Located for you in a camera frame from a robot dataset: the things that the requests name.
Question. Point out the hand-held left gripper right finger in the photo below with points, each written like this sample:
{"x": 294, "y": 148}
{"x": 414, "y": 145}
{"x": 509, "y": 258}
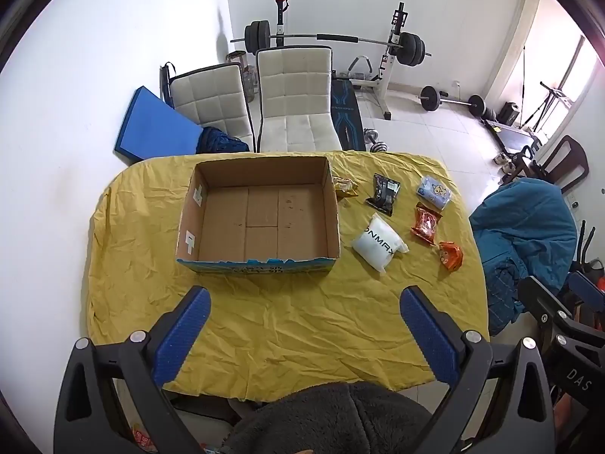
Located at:
{"x": 430, "y": 335}

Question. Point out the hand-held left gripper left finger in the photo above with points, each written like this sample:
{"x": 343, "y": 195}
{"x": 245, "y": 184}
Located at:
{"x": 182, "y": 335}

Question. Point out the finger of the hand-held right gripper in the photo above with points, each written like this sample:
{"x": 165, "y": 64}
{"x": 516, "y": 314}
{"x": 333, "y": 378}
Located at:
{"x": 586, "y": 283}
{"x": 543, "y": 298}

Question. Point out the orange snack packet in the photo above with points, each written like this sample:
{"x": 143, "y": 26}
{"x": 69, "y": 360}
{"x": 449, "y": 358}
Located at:
{"x": 451, "y": 256}

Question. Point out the white plastic pillow pack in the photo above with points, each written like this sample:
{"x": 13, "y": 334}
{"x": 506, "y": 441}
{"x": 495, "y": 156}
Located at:
{"x": 378, "y": 244}

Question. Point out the red patterned snack packet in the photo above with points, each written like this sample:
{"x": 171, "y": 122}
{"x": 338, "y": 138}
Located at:
{"x": 425, "y": 224}

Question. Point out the cardboard box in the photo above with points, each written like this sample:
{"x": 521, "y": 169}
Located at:
{"x": 260, "y": 217}

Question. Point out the blue cartoon tissue pack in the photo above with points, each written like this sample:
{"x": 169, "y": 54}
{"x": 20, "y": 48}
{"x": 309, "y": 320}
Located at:
{"x": 435, "y": 192}

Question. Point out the black snack packet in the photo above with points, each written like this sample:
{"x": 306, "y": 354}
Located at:
{"x": 384, "y": 194}

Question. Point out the yellow panda snack packet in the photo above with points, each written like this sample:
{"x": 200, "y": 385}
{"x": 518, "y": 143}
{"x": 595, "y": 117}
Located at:
{"x": 344, "y": 188}

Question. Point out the teal jacket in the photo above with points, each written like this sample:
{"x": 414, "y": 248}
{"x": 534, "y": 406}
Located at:
{"x": 524, "y": 231}

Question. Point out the yellow tablecloth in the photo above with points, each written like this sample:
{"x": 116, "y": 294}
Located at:
{"x": 283, "y": 321}

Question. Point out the dark wooden chair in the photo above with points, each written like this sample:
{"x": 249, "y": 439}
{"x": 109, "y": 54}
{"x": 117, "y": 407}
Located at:
{"x": 569, "y": 161}

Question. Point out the grey fleece clothing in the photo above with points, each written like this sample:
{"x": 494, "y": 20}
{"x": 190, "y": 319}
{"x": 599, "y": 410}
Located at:
{"x": 331, "y": 421}

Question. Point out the white shoe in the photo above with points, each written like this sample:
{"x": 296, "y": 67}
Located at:
{"x": 500, "y": 158}
{"x": 509, "y": 166}

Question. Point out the black treadmill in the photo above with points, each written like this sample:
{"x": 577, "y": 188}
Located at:
{"x": 515, "y": 137}

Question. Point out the black stand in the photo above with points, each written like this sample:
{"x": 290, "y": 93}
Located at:
{"x": 543, "y": 104}

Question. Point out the black box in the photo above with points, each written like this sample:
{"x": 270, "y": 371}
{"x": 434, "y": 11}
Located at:
{"x": 509, "y": 112}

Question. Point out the chrome dumbbell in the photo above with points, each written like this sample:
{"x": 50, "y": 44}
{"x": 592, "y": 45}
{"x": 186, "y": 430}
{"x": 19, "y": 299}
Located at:
{"x": 371, "y": 134}
{"x": 379, "y": 146}

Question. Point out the dark blue cloth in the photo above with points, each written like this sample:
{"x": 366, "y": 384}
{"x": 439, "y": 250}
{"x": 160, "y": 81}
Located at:
{"x": 220, "y": 142}

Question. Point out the blue foam mat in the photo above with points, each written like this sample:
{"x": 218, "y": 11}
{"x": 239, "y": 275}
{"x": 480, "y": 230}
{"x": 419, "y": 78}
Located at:
{"x": 151, "y": 127}

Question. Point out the short barbell with black plates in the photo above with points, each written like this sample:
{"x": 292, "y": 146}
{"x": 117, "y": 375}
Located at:
{"x": 453, "y": 100}

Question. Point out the black and blue weight bench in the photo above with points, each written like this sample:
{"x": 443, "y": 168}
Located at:
{"x": 347, "y": 113}

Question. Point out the small white padded chair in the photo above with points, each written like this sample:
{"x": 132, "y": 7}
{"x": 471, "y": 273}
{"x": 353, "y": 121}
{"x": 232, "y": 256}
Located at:
{"x": 208, "y": 99}

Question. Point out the large white padded chair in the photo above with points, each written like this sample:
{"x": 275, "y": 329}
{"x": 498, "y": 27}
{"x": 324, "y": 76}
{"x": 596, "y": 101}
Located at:
{"x": 293, "y": 85}

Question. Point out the long barbell with black plates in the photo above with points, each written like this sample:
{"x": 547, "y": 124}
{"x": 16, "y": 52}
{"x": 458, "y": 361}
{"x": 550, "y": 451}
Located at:
{"x": 293, "y": 36}

